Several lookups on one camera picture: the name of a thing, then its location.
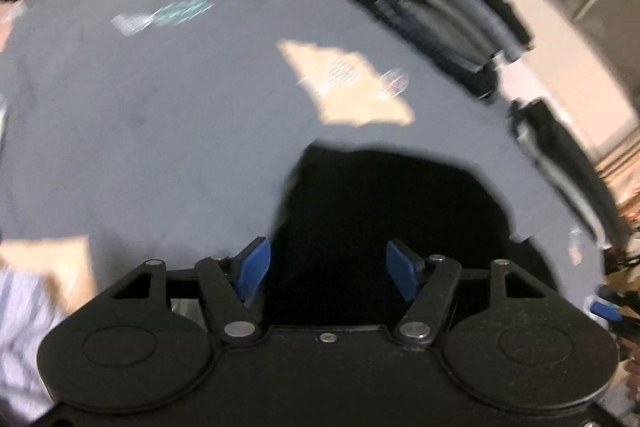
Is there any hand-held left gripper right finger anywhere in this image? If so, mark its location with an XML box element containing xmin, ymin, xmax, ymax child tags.
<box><xmin>385</xmin><ymin>238</ymin><xmax>559</xmax><ymax>345</ymax></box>

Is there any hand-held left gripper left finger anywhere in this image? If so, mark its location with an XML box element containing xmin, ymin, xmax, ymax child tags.
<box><xmin>109</xmin><ymin>236</ymin><xmax>272</xmax><ymax>344</ymax></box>

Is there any stack of grey folded clothes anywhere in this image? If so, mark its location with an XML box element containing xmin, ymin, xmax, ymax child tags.
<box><xmin>344</xmin><ymin>0</ymin><xmax>534</xmax><ymax>101</ymax></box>

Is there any grey-blue printed bed blanket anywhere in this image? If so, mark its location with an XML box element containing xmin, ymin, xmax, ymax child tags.
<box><xmin>0</xmin><ymin>0</ymin><xmax>609</xmax><ymax>424</ymax></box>

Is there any folded black and grey garment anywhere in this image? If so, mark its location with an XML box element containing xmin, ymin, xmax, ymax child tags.
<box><xmin>506</xmin><ymin>98</ymin><xmax>617</xmax><ymax>249</ymax></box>

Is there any white striped cloth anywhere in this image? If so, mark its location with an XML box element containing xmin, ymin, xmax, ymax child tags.
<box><xmin>0</xmin><ymin>266</ymin><xmax>72</xmax><ymax>424</ymax></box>

